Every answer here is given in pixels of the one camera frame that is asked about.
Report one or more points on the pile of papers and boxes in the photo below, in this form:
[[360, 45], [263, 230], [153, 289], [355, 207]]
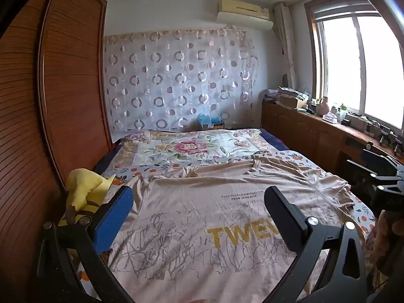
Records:
[[288, 96]]

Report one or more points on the pink figurine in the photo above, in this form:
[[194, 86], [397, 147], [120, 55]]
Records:
[[323, 107]]

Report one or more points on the floral quilt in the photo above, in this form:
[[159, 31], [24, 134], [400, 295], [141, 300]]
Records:
[[186, 146]]

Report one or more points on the green-capped bottle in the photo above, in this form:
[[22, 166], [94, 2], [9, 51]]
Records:
[[342, 115]]

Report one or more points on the circle-patterned sheer curtain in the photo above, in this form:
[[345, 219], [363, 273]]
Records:
[[176, 79]]

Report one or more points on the beige air conditioner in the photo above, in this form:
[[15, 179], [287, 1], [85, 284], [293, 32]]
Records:
[[243, 6]]

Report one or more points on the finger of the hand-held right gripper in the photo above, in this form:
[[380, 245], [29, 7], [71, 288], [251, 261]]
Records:
[[378, 157], [363, 168]]

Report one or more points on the wooden wardrobe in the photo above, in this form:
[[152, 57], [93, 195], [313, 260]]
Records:
[[47, 101]]

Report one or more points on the low wooden cabinet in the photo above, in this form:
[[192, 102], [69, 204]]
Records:
[[303, 132]]

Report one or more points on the tied beige window curtain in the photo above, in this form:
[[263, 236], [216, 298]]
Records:
[[288, 47]]

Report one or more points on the dark oval object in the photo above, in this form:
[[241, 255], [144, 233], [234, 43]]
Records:
[[285, 80]]

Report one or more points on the small cardboard box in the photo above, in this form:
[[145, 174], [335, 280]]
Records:
[[216, 126]]

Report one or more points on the wooden-framed window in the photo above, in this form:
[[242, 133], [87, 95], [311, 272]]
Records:
[[363, 66]]

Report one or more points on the pink tissue box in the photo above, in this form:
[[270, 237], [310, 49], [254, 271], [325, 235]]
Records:
[[329, 118]]

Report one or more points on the beige printed t-shirt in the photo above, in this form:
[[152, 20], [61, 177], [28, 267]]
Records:
[[205, 224]]

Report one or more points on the small black tripod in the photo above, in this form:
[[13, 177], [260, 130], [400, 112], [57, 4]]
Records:
[[398, 143], [384, 134]]

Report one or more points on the small black box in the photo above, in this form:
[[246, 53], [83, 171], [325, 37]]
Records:
[[346, 122]]

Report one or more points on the yellow plush toy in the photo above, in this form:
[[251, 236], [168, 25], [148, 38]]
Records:
[[83, 189]]

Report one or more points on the blue plastic bag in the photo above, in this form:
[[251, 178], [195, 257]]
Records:
[[208, 119]]

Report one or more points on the orange-print bed sheet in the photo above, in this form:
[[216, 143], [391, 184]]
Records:
[[293, 156]]

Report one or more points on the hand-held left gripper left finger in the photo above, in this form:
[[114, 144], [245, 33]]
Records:
[[116, 221]]

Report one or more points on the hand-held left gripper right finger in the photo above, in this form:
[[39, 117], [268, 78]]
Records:
[[284, 217]]

